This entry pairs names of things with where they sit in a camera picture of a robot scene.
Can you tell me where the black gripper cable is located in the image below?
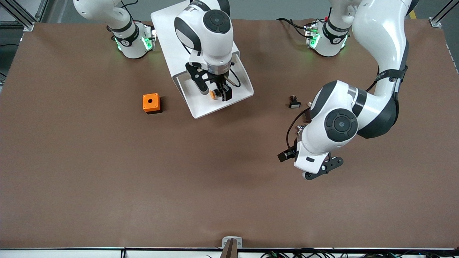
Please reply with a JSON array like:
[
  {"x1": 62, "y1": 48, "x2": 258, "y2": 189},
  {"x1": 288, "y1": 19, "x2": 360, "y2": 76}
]
[
  {"x1": 229, "y1": 63, "x2": 242, "y2": 87},
  {"x1": 286, "y1": 107, "x2": 312, "y2": 154}
]

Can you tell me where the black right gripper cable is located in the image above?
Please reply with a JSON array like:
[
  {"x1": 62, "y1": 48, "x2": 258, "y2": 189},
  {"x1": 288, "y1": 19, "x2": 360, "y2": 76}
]
[{"x1": 229, "y1": 63, "x2": 242, "y2": 87}]

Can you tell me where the white plastic drawer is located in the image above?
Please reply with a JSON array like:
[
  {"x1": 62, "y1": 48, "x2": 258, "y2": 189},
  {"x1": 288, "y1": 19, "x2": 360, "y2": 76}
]
[{"x1": 176, "y1": 54, "x2": 254, "y2": 119}]

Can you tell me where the white table edge rail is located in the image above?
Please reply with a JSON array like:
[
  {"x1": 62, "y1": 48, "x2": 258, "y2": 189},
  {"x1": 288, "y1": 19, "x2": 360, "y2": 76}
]
[{"x1": 0, "y1": 247, "x2": 459, "y2": 258}]

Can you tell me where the grey clamp bracket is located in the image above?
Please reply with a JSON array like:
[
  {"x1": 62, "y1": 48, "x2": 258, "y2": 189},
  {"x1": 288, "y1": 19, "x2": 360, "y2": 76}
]
[{"x1": 222, "y1": 236, "x2": 243, "y2": 249}]

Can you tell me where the white drawer cabinet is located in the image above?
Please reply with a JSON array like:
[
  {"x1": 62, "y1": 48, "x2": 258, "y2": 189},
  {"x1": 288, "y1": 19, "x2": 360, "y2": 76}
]
[{"x1": 150, "y1": 0, "x2": 240, "y2": 85}]

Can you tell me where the aluminium frame post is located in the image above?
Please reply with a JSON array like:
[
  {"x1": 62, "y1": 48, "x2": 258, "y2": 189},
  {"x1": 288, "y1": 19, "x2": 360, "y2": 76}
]
[
  {"x1": 429, "y1": 0, "x2": 459, "y2": 28},
  {"x1": 0, "y1": 0, "x2": 49, "y2": 31}
]

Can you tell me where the black arm base cable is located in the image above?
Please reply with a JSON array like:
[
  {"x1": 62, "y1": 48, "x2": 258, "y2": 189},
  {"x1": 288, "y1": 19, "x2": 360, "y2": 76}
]
[{"x1": 276, "y1": 17, "x2": 309, "y2": 38}]

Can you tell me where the brown pointed bar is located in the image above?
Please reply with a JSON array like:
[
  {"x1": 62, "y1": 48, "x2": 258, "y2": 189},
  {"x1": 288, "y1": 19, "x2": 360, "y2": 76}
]
[{"x1": 219, "y1": 239, "x2": 238, "y2": 258}]

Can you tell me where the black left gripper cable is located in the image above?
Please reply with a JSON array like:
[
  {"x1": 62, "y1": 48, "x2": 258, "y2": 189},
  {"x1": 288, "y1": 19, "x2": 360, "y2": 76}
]
[{"x1": 286, "y1": 107, "x2": 312, "y2": 154}]

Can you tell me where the orange button box black base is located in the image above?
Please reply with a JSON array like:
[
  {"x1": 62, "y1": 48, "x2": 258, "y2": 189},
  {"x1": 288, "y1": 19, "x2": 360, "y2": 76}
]
[{"x1": 142, "y1": 93, "x2": 162, "y2": 114}]

